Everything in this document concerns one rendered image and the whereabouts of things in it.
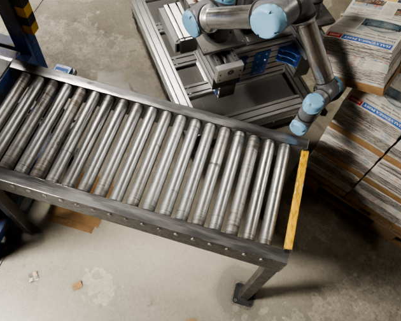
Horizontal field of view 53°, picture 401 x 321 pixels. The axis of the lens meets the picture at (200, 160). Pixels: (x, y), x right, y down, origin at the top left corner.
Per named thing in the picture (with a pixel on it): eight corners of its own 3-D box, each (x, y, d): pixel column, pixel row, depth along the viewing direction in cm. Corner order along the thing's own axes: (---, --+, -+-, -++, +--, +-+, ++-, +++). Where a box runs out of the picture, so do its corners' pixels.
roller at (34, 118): (62, 86, 179) (60, 79, 175) (10, 176, 157) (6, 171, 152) (51, 83, 179) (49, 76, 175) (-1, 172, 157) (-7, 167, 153)
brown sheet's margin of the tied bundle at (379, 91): (334, 60, 190) (335, 53, 187) (396, 76, 176) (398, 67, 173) (318, 79, 183) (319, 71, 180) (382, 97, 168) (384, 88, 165)
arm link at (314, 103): (318, 83, 158) (309, 99, 168) (301, 99, 154) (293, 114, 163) (334, 95, 156) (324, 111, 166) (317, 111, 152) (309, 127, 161)
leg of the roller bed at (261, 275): (250, 290, 216) (281, 258, 156) (247, 301, 213) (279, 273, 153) (239, 288, 216) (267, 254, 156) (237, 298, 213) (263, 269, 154)
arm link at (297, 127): (308, 129, 161) (301, 140, 168) (321, 112, 165) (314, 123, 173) (291, 119, 162) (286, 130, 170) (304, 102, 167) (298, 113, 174)
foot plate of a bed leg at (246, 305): (258, 285, 217) (259, 285, 217) (253, 312, 211) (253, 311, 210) (235, 278, 218) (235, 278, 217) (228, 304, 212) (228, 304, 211)
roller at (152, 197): (188, 120, 175) (188, 114, 170) (153, 218, 153) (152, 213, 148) (177, 117, 175) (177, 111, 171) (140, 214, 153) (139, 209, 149)
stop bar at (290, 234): (309, 153, 165) (310, 151, 164) (291, 253, 145) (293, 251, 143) (300, 151, 166) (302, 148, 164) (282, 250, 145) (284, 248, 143)
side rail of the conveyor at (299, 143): (301, 152, 179) (309, 138, 169) (299, 162, 177) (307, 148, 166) (23, 76, 189) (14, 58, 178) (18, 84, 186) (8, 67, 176)
